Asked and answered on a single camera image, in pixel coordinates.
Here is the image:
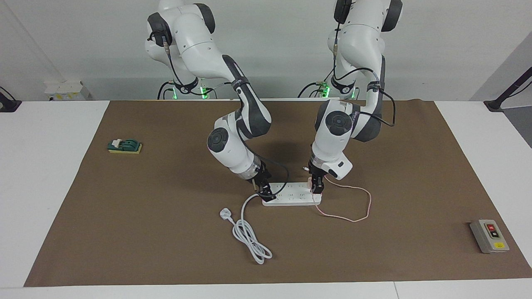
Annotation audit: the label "pink charging cable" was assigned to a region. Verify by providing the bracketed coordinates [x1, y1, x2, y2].
[302, 166, 372, 222]

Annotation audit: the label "white power strip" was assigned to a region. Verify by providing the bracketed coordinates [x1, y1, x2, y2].
[261, 181, 323, 207]

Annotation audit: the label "brown table mat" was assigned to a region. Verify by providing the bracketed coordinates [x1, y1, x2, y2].
[24, 100, 532, 287]

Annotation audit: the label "white box yellow labels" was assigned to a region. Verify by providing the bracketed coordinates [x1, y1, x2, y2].
[44, 80, 90, 101]

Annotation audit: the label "black clamp stand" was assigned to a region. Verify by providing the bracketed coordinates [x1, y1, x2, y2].
[0, 86, 22, 113]

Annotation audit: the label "white power cord with plug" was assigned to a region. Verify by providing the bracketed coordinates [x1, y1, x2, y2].
[219, 192, 273, 265]

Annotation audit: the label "black left base cable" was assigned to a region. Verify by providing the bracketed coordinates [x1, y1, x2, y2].
[297, 64, 337, 99]

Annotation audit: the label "black base cable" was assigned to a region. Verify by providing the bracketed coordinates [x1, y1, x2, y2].
[157, 81, 175, 100]
[297, 64, 337, 99]

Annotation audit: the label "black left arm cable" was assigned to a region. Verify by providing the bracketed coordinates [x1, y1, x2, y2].
[331, 23, 397, 127]

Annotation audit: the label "black right base cable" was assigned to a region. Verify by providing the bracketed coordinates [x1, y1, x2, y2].
[157, 81, 175, 100]

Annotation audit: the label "green knife switch yellow base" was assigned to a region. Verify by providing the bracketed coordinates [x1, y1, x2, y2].
[107, 138, 143, 154]

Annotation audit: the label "grey push-button switch box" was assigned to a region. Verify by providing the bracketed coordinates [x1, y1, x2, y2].
[470, 219, 510, 254]

